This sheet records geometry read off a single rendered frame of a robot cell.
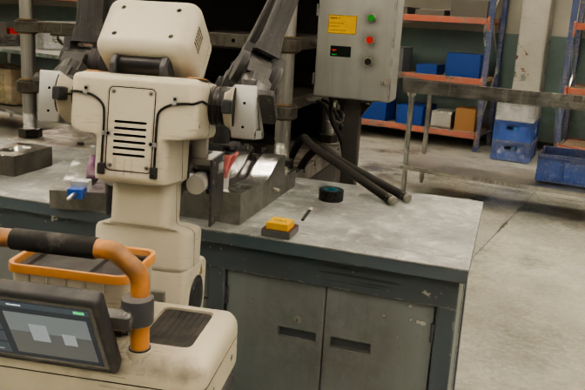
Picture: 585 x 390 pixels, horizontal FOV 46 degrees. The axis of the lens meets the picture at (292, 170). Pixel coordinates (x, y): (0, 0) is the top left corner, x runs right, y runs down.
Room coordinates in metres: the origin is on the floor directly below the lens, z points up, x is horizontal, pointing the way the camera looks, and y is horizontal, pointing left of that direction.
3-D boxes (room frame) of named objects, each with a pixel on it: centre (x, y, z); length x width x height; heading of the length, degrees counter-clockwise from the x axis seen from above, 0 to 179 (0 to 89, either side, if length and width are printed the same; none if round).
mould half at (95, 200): (2.12, 0.55, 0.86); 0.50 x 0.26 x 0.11; 0
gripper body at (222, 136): (1.85, 0.21, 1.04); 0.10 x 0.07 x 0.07; 73
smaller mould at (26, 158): (2.31, 0.96, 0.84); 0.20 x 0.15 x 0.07; 163
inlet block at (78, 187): (1.84, 0.60, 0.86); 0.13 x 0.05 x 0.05; 0
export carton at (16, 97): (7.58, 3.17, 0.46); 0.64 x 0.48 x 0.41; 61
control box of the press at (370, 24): (2.69, -0.22, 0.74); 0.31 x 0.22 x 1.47; 73
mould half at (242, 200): (2.09, 0.19, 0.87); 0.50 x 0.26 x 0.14; 163
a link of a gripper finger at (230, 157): (1.85, 0.20, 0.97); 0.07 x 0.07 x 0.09; 73
